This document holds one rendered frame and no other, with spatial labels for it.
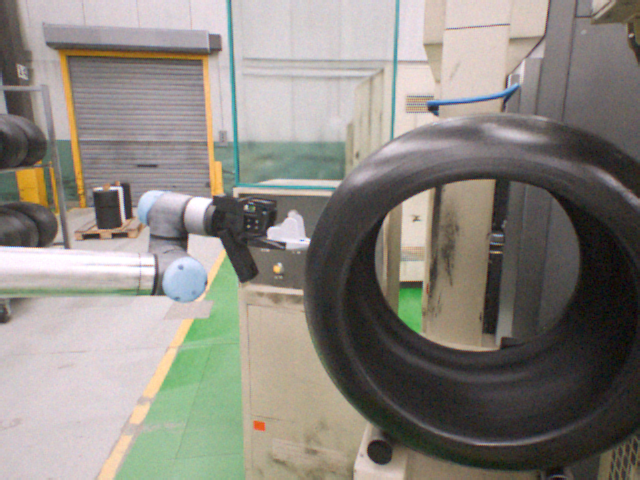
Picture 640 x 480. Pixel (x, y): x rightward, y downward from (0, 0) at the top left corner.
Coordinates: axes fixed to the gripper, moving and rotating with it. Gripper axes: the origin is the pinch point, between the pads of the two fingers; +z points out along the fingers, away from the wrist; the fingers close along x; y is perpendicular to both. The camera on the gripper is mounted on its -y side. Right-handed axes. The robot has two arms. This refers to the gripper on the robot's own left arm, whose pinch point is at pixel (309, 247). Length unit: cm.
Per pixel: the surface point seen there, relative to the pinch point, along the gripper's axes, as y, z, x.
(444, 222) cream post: 3.5, 23.7, 27.6
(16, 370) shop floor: -150, -216, 115
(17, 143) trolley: -24, -327, 219
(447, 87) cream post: 32.7, 19.0, 27.7
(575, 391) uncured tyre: -19, 51, 6
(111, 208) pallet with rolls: -132, -433, 444
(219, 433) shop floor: -132, -64, 94
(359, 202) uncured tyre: 11.9, 10.5, -11.7
